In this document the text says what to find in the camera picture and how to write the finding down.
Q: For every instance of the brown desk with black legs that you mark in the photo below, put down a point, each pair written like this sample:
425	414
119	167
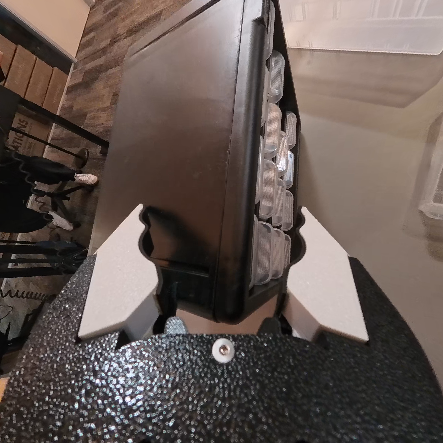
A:
69	123

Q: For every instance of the clear plastic storage bin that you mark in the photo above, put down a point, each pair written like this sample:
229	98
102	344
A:
346	20

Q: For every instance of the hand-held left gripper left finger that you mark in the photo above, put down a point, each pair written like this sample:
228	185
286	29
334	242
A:
114	277

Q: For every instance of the small clear plastic drawer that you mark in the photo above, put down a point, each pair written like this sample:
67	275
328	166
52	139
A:
434	173

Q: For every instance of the white sneaker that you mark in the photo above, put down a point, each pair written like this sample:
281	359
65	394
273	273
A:
62	221
86	179

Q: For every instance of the black drawer cabinet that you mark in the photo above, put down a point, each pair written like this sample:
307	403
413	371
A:
173	138

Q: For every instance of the cardboard box stack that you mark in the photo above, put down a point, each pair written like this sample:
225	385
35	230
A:
31	76

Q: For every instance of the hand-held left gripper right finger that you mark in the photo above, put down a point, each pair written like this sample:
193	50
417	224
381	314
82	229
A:
325	277

